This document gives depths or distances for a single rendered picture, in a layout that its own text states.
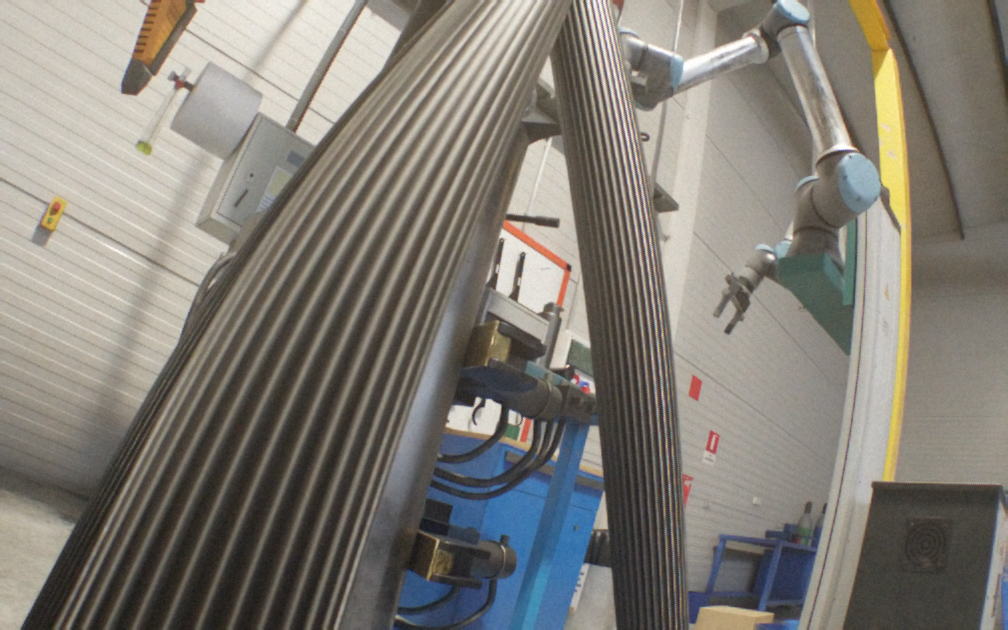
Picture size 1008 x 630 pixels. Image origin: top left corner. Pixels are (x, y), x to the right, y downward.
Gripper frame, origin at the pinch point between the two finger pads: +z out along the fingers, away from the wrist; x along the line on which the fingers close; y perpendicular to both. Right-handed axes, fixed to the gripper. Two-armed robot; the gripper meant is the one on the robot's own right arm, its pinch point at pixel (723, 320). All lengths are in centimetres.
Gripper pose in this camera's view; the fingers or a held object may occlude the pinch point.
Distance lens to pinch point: 250.4
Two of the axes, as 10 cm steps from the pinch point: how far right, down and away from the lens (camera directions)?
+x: 5.4, 5.1, 6.7
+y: 5.9, 3.4, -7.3
